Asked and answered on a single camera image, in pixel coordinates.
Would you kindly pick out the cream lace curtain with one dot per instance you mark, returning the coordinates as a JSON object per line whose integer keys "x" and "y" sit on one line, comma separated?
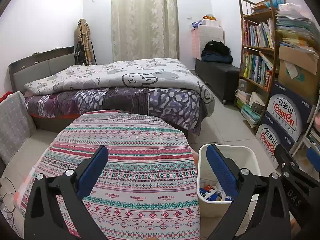
{"x": 145, "y": 25}

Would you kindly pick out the wooden bookshelf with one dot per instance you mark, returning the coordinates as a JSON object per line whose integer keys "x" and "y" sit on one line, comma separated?
{"x": 241, "y": 55}

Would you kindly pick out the grey storage box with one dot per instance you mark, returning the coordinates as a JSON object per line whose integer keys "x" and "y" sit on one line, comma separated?
{"x": 244, "y": 85}

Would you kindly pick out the blue white cloth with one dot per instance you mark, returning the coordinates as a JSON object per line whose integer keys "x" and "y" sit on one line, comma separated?
{"x": 196, "y": 24}

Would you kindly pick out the brown cardboard box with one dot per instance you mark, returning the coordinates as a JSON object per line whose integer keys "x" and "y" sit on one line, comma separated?
{"x": 297, "y": 80}

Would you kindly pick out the grey upholstered bed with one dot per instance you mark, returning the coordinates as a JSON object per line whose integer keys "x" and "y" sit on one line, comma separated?
{"x": 32, "y": 67}

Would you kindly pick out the blue water carton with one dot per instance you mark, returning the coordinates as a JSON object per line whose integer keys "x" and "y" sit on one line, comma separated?
{"x": 268, "y": 140}
{"x": 287, "y": 115}

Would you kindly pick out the white pink drawer cabinet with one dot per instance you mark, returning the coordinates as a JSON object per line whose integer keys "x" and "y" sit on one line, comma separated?
{"x": 207, "y": 36}

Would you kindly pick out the black coat rack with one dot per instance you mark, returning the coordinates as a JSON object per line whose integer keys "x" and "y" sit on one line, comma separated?
{"x": 93, "y": 52}

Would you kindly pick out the grey checked cushion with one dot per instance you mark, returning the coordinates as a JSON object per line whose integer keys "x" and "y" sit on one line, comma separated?
{"x": 15, "y": 125}

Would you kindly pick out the purple patterned blanket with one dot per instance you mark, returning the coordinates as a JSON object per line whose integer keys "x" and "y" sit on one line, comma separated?
{"x": 170, "y": 107}

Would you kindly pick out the black hanging bag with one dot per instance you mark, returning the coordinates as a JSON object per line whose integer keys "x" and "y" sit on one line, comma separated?
{"x": 79, "y": 53}

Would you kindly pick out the dark blue folded clothes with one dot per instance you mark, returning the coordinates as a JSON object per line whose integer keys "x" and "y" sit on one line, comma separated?
{"x": 216, "y": 58}

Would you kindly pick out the beige open box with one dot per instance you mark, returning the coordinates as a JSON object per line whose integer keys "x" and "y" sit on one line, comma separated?
{"x": 258, "y": 102}

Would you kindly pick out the books lying atop bookshelf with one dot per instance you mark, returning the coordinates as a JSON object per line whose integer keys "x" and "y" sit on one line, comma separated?
{"x": 261, "y": 6}

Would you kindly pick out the cartoon print grey quilt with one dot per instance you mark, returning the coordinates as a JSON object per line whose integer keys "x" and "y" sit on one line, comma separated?
{"x": 125, "y": 72}

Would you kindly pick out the plaid beige coat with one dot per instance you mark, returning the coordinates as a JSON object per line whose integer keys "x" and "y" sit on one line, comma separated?
{"x": 83, "y": 32}

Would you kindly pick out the row of thin booklets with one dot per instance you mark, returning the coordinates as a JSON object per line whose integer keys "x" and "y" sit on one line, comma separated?
{"x": 313, "y": 136}

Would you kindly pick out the blue carton box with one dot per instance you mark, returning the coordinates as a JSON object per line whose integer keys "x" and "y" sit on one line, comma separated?
{"x": 208, "y": 192}

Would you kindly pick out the black storage bench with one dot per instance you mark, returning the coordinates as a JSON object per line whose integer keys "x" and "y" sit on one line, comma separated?
{"x": 217, "y": 77}

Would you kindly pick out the table with patterned cloth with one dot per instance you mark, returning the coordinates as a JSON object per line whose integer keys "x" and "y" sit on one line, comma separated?
{"x": 137, "y": 155}

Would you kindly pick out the stack of paper folders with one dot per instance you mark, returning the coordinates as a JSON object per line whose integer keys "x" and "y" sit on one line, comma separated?
{"x": 297, "y": 30}

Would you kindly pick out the floor pile of books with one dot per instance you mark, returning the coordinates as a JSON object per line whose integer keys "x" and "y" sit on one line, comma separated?
{"x": 250, "y": 116}

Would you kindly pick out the row of colourful books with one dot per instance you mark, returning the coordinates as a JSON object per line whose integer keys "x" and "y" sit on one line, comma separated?
{"x": 257, "y": 71}

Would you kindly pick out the black duffel bag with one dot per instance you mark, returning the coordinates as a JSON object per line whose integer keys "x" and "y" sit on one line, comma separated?
{"x": 216, "y": 47}

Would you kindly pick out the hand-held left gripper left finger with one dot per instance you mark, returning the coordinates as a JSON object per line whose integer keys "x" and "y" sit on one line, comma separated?
{"x": 91, "y": 172}

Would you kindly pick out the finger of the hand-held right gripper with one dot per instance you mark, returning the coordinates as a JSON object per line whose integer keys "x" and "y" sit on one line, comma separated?
{"x": 313, "y": 156}
{"x": 286, "y": 162}

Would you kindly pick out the beige sofa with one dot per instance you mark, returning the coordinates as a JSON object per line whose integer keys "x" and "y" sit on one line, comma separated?
{"x": 30, "y": 150}

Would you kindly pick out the red cloth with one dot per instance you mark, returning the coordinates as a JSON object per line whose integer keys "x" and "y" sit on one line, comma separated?
{"x": 5, "y": 97}

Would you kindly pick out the white plastic bin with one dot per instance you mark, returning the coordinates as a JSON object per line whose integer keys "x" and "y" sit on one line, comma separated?
{"x": 250, "y": 160}

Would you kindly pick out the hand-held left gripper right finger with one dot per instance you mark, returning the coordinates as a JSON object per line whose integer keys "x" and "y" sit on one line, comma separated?
{"x": 221, "y": 172}

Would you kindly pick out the tall row of books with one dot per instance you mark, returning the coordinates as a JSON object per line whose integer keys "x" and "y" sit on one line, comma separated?
{"x": 258, "y": 33}

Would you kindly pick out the orange yellow object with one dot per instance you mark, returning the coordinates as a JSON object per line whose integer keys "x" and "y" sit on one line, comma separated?
{"x": 208, "y": 17}

